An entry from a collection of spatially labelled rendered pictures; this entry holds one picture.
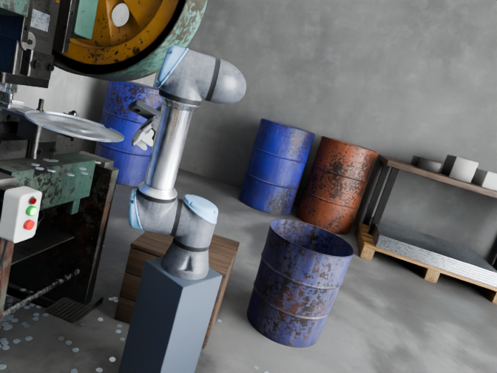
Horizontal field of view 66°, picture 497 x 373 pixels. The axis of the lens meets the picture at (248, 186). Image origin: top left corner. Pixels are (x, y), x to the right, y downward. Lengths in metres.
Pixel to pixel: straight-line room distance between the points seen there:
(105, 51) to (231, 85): 0.76
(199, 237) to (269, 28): 3.62
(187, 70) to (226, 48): 3.61
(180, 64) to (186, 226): 0.46
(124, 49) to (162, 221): 0.77
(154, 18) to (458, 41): 3.54
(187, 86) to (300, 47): 3.50
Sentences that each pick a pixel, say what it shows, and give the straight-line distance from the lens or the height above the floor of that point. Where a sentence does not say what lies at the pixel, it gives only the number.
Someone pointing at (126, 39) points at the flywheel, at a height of 1.10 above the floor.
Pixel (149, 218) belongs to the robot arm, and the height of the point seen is 0.61.
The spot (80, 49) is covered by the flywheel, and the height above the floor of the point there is 1.02.
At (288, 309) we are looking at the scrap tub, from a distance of 1.80.
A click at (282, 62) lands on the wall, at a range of 4.47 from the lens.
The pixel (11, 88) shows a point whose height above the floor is 0.84.
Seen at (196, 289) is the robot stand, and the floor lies 0.43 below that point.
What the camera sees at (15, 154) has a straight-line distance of 1.37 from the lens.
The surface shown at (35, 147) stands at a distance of 1.38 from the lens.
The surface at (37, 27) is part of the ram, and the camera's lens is 1.43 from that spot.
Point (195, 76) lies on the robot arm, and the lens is 1.02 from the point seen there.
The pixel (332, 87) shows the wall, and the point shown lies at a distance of 4.40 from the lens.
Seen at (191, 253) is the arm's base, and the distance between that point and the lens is 1.18.
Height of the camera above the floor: 1.01
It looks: 12 degrees down
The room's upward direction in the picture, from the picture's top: 16 degrees clockwise
